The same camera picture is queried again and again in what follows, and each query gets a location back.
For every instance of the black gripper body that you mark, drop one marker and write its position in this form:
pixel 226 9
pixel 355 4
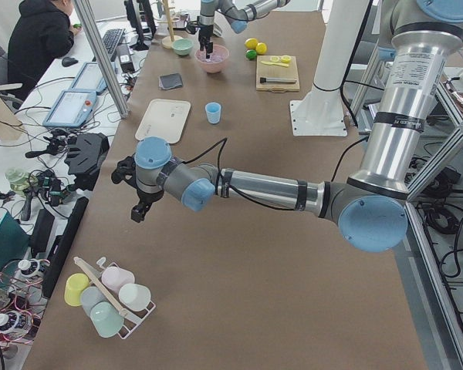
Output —
pixel 147 196
pixel 204 33

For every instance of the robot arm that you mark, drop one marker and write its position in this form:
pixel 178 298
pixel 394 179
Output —
pixel 237 18
pixel 278 155

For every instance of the pink bowl of ice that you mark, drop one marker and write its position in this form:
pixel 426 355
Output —
pixel 216 62

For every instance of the light blue plastic cup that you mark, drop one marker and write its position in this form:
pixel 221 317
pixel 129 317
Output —
pixel 213 112

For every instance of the pink plastic cup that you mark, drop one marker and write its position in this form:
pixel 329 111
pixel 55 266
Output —
pixel 114 278

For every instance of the pale green plastic cup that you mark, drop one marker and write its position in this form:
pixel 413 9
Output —
pixel 136 297

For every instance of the yellow plastic cup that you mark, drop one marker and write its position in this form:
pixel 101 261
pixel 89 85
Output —
pixel 75 285

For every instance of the grey plastic cup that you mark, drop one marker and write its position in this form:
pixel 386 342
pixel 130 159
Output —
pixel 90 297

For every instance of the teal plastic cup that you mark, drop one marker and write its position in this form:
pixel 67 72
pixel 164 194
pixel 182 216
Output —
pixel 106 319

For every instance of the mint green bowl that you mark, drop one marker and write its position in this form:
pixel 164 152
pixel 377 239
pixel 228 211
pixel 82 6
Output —
pixel 182 47

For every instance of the wooden glass stand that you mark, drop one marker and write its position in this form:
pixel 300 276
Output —
pixel 168 41

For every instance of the green lime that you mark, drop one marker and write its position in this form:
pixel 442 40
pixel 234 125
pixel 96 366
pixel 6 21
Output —
pixel 251 54

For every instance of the yellow lemon near board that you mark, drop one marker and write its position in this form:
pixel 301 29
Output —
pixel 261 48

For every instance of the grey folded cloth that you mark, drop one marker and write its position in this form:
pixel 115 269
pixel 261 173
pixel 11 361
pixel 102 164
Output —
pixel 170 81

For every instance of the yellow plastic knife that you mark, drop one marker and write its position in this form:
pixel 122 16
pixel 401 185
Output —
pixel 269 63

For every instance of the wooden cutting board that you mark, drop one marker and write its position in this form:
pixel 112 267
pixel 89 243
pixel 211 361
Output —
pixel 276 72

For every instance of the lemon slice lower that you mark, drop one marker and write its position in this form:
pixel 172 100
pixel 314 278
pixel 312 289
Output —
pixel 285 59

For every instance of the cream rabbit tray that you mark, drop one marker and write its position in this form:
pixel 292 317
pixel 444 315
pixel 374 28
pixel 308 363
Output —
pixel 164 118

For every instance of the black foam bar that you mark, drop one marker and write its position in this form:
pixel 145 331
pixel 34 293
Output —
pixel 60 253

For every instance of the black keyboard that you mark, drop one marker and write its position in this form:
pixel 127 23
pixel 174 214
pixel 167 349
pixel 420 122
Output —
pixel 111 40

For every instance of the blue teach pendant near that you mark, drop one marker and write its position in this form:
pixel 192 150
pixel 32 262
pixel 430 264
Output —
pixel 71 109

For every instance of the blue teach pendant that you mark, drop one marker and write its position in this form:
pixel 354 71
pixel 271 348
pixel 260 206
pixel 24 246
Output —
pixel 89 77
pixel 71 109

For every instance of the blue teach pendant far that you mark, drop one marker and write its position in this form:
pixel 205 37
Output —
pixel 89 77

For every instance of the black computer mouse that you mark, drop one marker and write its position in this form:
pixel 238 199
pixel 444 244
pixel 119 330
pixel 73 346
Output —
pixel 69 61

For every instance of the person in black hoodie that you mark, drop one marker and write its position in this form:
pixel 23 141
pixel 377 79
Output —
pixel 42 33

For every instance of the white wire cup rack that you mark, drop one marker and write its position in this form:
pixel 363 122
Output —
pixel 134 318

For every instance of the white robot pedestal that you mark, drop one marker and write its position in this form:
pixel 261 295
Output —
pixel 320 112

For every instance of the copper wire bottle rack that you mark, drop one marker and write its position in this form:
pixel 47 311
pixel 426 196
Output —
pixel 21 302

